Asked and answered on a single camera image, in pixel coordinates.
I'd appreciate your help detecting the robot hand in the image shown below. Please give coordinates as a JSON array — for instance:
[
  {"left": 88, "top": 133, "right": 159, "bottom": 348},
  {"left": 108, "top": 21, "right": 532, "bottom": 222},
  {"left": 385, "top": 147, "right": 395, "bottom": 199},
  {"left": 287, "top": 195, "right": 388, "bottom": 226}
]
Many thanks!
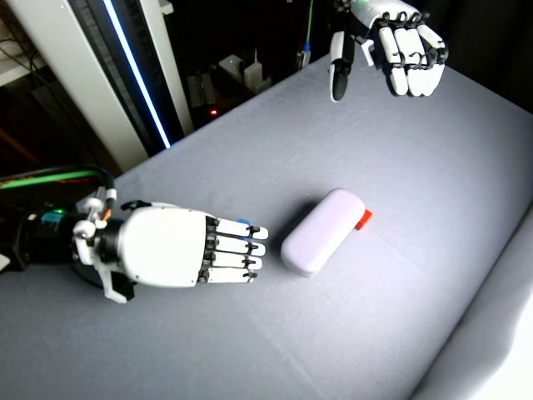
[
  {"left": 117, "top": 200, "right": 270, "bottom": 291},
  {"left": 328, "top": 0, "right": 451, "bottom": 103}
]

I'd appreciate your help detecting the lilac oblong case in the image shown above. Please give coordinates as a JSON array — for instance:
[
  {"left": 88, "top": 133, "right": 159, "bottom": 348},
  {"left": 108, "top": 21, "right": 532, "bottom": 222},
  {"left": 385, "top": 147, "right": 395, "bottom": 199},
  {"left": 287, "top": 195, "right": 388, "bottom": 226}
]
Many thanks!
[{"left": 280, "top": 187, "right": 367, "bottom": 277}]

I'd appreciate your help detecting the white plastic bottle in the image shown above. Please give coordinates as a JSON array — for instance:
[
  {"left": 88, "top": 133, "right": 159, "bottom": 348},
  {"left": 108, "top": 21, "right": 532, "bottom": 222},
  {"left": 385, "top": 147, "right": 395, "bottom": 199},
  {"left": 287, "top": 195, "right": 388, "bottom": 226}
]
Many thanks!
[{"left": 242, "top": 48, "right": 272, "bottom": 91}]

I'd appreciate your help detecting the black device with red light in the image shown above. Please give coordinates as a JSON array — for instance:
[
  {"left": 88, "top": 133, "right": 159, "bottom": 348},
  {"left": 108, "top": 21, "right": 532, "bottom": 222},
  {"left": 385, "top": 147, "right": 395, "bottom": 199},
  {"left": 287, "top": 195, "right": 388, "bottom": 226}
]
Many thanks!
[{"left": 186, "top": 71, "right": 221, "bottom": 118}]

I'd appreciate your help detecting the red rectangular block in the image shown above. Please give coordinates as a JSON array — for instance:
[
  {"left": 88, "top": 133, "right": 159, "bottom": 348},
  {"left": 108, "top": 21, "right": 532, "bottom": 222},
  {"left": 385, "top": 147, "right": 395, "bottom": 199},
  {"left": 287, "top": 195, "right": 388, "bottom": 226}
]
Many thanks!
[{"left": 354, "top": 209, "right": 375, "bottom": 232}]

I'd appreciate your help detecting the small white box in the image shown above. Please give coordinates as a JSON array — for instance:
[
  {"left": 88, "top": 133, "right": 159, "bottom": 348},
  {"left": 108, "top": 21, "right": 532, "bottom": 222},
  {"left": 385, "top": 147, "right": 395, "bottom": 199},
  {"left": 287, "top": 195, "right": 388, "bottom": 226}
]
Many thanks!
[{"left": 217, "top": 53, "right": 247, "bottom": 81}]

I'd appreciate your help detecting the white column with light strip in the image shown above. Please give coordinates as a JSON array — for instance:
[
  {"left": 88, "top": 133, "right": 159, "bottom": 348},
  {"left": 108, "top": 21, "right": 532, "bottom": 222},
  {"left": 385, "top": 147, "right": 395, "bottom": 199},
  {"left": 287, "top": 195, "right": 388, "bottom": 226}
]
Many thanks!
[{"left": 2, "top": 0, "right": 195, "bottom": 173}]

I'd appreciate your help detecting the grey table cloth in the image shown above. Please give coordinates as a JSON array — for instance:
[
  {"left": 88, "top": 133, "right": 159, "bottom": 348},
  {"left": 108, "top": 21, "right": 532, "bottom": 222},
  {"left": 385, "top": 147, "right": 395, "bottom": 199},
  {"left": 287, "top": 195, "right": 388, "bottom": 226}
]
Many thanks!
[{"left": 0, "top": 39, "right": 533, "bottom": 400}]

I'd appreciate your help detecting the green cable with blue connector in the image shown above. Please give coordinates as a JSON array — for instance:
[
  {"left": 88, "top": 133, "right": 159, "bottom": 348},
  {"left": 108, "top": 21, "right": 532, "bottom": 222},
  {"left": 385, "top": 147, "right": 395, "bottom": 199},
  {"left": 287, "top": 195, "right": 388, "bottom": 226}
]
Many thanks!
[{"left": 296, "top": 0, "right": 316, "bottom": 73}]

